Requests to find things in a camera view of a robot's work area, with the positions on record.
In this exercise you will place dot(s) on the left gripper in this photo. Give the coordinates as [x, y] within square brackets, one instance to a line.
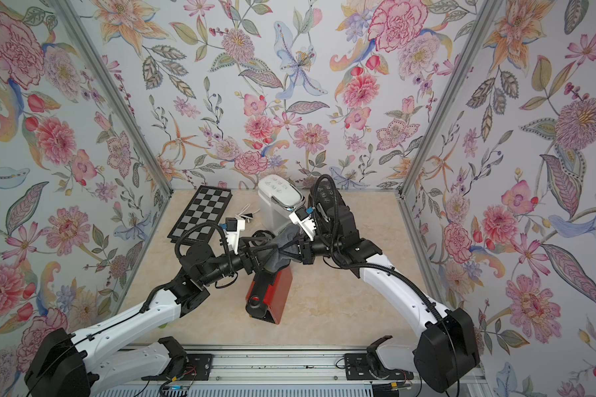
[247, 263]

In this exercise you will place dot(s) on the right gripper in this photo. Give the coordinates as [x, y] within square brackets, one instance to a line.
[309, 251]

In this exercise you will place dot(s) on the grey cleaning cloth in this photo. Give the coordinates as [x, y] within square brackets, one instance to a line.
[282, 250]

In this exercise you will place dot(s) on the red coffee machine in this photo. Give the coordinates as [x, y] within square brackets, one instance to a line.
[267, 295]

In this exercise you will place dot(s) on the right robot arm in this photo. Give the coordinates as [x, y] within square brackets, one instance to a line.
[447, 349]

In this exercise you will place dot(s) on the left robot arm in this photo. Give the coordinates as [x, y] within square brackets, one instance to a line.
[94, 359]

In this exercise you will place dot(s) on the black coffee machine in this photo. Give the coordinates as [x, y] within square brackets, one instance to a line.
[324, 197]

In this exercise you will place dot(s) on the white coffee machine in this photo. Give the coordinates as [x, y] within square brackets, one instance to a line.
[277, 199]

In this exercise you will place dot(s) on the black white chessboard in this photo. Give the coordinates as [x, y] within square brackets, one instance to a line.
[208, 204]

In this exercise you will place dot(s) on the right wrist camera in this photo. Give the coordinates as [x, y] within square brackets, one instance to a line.
[303, 218]

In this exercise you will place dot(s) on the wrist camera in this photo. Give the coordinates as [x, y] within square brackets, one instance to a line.
[232, 230]
[303, 218]

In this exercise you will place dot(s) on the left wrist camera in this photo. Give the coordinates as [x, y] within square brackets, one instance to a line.
[232, 230]

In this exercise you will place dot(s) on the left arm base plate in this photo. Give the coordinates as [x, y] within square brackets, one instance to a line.
[197, 367]

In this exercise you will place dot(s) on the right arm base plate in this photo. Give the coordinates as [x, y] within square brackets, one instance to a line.
[365, 366]

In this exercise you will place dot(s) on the aluminium rail frame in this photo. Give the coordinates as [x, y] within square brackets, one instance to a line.
[260, 372]

